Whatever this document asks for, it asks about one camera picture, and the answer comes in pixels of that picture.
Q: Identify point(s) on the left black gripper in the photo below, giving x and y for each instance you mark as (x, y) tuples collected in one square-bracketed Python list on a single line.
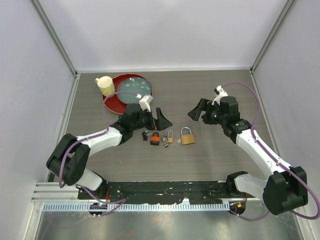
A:
[(160, 123)]

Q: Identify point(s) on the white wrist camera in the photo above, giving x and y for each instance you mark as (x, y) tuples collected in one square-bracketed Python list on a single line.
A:
[(145, 101), (219, 93)]

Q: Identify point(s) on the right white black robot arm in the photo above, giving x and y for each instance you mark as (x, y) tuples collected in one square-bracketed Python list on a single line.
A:
[(282, 189)]

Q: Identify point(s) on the keys with grey charm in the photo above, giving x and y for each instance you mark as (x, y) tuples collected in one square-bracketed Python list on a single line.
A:
[(164, 140)]

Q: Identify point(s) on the yellow ceramic mug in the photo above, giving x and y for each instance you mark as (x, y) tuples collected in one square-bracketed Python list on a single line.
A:
[(105, 85)]

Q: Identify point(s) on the black-headed key bunch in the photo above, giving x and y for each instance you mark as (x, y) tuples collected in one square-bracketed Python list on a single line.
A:
[(145, 134)]

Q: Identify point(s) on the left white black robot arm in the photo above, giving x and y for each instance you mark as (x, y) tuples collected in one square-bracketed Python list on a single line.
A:
[(69, 158)]

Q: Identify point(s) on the blue-grey ceramic plate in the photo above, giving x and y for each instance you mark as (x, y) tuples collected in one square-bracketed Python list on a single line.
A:
[(135, 85)]

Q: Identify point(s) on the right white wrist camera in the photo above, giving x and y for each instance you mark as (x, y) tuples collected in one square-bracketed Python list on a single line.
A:
[(219, 93)]

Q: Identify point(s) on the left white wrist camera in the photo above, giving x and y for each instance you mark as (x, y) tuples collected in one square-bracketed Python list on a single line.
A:
[(145, 101)]

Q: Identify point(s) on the red round tray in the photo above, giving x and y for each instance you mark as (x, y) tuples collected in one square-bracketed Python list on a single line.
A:
[(113, 103)]

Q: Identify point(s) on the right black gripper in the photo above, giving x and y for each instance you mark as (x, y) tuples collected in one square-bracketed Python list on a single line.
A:
[(204, 103)]

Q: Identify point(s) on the orange black padlock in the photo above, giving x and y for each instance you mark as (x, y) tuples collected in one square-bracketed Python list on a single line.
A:
[(155, 139)]

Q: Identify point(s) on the small brass padlock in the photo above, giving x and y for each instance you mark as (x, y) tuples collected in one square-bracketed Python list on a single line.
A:
[(170, 138)]

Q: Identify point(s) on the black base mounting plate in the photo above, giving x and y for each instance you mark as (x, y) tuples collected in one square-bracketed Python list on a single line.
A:
[(167, 192)]

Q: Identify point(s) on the large brass padlock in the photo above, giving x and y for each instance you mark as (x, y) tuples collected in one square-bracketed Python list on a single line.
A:
[(186, 136)]

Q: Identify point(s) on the white slotted cable duct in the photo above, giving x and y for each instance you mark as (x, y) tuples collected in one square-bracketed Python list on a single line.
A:
[(92, 206)]

